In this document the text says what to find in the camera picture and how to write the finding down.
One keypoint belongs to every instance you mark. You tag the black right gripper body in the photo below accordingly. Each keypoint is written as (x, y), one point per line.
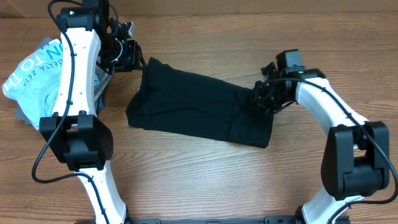
(271, 98)

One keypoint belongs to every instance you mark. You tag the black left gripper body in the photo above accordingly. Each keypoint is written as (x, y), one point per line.
(119, 57)

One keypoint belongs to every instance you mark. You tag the black t-shirt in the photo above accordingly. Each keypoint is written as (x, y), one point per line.
(175, 101)

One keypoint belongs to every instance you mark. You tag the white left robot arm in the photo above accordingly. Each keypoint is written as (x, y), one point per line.
(96, 45)

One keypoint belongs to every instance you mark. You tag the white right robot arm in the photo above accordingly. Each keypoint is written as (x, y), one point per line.
(356, 160)

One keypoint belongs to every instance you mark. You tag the light blue printed t-shirt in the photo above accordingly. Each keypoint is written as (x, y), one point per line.
(39, 84)

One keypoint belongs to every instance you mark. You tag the brown cardboard backboard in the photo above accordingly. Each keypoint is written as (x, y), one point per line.
(211, 7)

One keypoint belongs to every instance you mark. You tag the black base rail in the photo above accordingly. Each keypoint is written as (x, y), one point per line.
(211, 220)

